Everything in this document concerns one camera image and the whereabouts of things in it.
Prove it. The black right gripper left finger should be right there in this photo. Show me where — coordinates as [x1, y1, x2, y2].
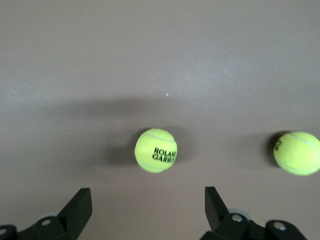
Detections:
[0, 187, 93, 240]

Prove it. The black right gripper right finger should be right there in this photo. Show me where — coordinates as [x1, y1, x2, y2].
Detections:
[201, 186, 308, 240]

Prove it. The yellow tennis ball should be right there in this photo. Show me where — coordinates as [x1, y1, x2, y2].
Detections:
[272, 131, 320, 176]
[134, 127, 178, 173]

